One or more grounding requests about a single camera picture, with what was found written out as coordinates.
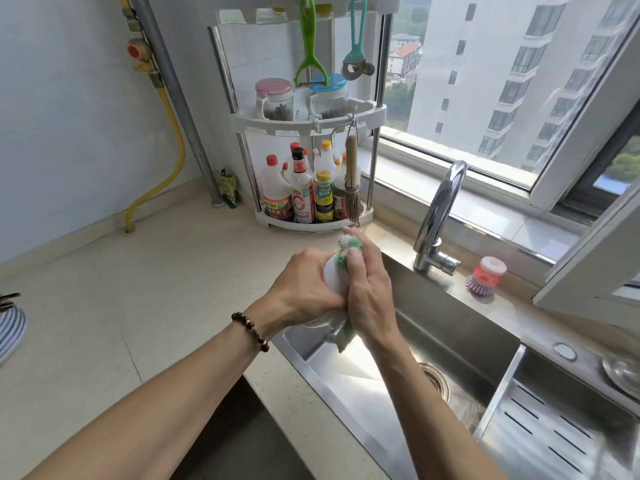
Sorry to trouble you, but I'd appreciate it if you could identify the person's right hand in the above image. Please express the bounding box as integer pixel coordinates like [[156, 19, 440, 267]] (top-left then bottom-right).
[[343, 226, 402, 349]]

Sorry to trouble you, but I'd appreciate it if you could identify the person's left hand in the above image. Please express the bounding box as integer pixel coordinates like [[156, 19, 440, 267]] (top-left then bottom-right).
[[256, 247, 349, 341]]

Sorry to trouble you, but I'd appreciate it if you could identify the green dish sponge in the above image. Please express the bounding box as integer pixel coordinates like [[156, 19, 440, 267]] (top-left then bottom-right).
[[335, 234, 367, 353]]

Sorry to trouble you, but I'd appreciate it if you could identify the white ceramic bowl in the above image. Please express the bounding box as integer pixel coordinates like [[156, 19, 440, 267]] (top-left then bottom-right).
[[304, 252, 352, 329]]

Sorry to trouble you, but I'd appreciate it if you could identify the person's right forearm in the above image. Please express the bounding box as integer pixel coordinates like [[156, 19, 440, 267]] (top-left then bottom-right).
[[367, 331, 508, 480]]

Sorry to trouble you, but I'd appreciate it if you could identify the person's left forearm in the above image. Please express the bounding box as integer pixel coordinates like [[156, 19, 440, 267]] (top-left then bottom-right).
[[22, 309, 275, 480]]

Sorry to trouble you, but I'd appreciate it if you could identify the bamboo pot brush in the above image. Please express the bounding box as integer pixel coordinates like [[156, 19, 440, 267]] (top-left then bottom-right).
[[343, 135, 365, 229]]

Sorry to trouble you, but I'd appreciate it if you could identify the row of condiment bottles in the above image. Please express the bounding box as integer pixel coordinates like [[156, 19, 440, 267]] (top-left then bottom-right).
[[261, 140, 350, 225]]

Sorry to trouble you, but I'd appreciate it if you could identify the chrome sink faucet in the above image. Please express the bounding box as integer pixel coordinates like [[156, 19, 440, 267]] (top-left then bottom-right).
[[412, 160, 469, 277]]

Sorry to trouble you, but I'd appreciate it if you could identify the stainless steel sink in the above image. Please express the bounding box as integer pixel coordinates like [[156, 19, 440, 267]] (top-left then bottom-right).
[[271, 245, 640, 480]]

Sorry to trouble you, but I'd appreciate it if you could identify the sink drain strainer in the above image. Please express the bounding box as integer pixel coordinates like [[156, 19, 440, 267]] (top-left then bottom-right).
[[417, 363, 451, 401]]

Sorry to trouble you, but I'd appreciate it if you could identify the pink dish brush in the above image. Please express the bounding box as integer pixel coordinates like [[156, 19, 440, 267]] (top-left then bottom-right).
[[465, 256, 508, 300]]

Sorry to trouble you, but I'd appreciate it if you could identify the green packet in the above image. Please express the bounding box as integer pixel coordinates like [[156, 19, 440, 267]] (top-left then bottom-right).
[[219, 168, 240, 210]]

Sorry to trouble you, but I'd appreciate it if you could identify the white corner shelf rack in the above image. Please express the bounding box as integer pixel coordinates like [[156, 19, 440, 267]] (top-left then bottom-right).
[[195, 0, 402, 232]]

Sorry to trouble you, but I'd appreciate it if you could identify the blue lid spice jar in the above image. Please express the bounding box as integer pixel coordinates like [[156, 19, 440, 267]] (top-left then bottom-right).
[[305, 74, 350, 120]]

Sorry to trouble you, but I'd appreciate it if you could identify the pink lid spice jar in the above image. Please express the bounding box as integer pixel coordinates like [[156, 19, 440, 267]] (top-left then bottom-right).
[[254, 78, 295, 122]]

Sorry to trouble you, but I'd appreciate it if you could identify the teal peeler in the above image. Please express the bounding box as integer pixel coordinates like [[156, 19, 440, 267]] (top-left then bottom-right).
[[341, 0, 376, 81]]

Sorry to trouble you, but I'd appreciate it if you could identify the green vegetable peeler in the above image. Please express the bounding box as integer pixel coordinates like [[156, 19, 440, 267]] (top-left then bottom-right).
[[293, 0, 331, 88]]

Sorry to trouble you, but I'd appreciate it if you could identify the white apartment building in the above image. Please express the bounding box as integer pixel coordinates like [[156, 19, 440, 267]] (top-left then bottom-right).
[[407, 0, 640, 171]]

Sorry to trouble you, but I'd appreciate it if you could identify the grey metal pipe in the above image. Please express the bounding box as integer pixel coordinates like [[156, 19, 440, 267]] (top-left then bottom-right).
[[127, 0, 225, 209]]

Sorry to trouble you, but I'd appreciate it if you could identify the steel slotted drain tray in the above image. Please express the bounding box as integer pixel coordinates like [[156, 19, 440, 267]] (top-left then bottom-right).
[[472, 344, 640, 480]]

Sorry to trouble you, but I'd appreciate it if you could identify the steel bowl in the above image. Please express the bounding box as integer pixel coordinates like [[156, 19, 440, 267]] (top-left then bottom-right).
[[602, 352, 640, 396]]

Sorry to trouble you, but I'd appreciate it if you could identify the red gas valve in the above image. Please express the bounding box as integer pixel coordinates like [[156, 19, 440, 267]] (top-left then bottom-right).
[[126, 40, 162, 88]]

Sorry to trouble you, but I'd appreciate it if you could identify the blue striped bowl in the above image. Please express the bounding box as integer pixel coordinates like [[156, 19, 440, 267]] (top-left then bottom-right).
[[0, 292, 27, 366]]

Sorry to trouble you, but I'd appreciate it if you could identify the brown beaded bracelet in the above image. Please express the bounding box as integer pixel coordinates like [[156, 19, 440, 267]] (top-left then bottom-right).
[[231, 311, 270, 353]]

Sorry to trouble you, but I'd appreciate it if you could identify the yellow gas hose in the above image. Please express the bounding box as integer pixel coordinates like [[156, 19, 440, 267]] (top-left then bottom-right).
[[116, 0, 187, 234]]

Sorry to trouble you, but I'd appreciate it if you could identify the white window frame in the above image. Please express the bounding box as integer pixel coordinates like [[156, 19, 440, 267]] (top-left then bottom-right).
[[371, 0, 640, 341]]

